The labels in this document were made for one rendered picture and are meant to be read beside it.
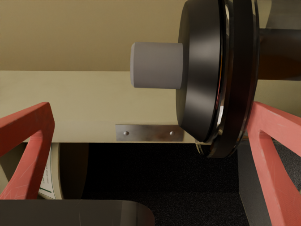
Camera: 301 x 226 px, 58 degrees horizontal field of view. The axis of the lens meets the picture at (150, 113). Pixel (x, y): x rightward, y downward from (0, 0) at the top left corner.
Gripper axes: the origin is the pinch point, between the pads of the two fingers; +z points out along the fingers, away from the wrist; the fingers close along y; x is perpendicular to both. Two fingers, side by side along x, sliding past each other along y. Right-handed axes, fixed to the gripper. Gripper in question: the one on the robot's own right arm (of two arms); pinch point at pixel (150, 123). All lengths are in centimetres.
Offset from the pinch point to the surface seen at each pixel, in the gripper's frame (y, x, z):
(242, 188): -18.1, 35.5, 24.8
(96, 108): 5.9, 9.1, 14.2
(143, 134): 0.7, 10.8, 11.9
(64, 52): 22, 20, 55
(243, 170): -18.1, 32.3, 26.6
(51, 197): 13.7, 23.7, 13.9
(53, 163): 12.5, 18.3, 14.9
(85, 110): 6.9, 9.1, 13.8
